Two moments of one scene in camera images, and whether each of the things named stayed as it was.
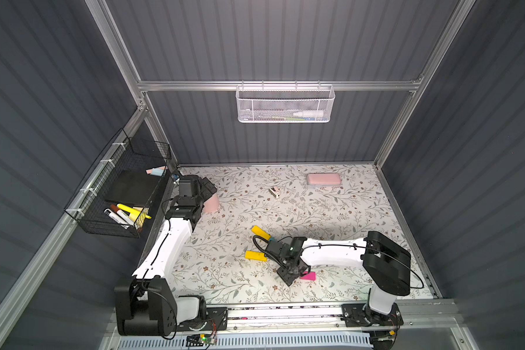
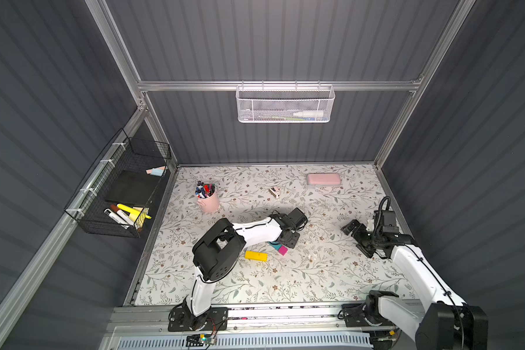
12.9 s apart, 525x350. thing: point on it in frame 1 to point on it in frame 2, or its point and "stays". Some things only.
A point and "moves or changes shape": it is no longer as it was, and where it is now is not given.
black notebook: x=133 y=187 stays
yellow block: x=255 y=255 stays
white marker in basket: x=117 y=218 stays
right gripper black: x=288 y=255 to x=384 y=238
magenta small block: x=310 y=275 moves or changes shape
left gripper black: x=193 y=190 to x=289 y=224
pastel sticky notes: x=160 y=170 stays
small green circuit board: x=206 y=339 stays
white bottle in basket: x=309 y=114 stays
